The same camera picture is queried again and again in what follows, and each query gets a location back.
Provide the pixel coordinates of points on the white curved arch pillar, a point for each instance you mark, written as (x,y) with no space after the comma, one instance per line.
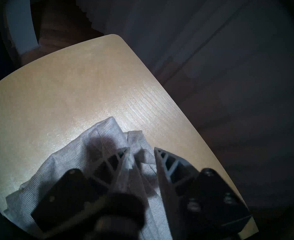
(19,22)

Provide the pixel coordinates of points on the beige pleated curtain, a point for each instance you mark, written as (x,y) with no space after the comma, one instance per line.
(212,42)

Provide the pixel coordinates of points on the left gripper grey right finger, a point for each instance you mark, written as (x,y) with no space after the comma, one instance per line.
(202,199)

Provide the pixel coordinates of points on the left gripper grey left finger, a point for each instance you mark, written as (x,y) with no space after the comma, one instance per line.
(69,199)

